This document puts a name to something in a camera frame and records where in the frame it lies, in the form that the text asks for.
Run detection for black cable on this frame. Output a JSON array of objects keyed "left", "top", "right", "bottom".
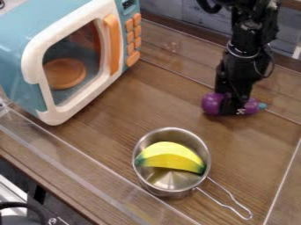
[{"left": 0, "top": 200, "right": 51, "bottom": 225}]

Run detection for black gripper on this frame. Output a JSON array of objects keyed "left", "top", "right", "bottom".
[{"left": 214, "top": 53, "right": 274, "bottom": 115}]

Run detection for clear acrylic barrier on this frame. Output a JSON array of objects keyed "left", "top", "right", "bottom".
[{"left": 0, "top": 101, "right": 200, "bottom": 225}]

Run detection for yellow green toy banana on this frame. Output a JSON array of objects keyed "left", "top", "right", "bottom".
[{"left": 134, "top": 142, "right": 206, "bottom": 175}]

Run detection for orange microwave turntable plate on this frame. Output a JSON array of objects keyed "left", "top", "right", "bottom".
[{"left": 44, "top": 58, "right": 87, "bottom": 90}]

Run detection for silver pot with wire handle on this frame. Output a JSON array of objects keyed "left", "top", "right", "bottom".
[{"left": 131, "top": 127, "right": 253, "bottom": 221}]

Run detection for purple toy eggplant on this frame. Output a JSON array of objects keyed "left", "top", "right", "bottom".
[{"left": 201, "top": 92, "right": 268, "bottom": 115}]

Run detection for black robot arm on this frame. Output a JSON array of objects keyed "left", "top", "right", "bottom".
[{"left": 197, "top": 0, "right": 281, "bottom": 115}]

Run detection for blue toy microwave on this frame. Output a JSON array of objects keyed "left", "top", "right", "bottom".
[{"left": 0, "top": 0, "right": 142, "bottom": 126}]

